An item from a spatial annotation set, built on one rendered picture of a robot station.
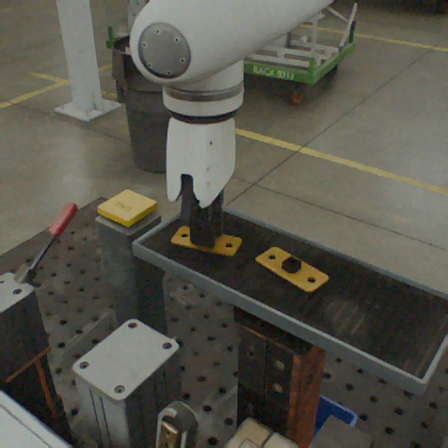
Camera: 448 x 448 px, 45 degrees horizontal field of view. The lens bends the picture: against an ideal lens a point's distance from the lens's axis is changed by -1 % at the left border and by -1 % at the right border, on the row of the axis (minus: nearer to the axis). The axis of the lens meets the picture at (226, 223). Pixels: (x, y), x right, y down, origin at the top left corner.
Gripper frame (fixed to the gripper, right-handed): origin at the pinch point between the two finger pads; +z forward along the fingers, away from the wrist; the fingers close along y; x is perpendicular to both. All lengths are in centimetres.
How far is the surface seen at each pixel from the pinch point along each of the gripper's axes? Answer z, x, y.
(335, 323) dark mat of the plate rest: 2.6, 17.9, 8.6
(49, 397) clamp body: 34.4, -24.8, 8.1
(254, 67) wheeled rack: 93, -99, -333
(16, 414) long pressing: 18.2, -16.7, 21.2
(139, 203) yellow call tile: 2.5, -12.2, -5.2
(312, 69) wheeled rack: 88, -54, -329
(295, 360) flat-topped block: 11.4, 13.9, 7.1
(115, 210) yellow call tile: 2.5, -14.5, -2.4
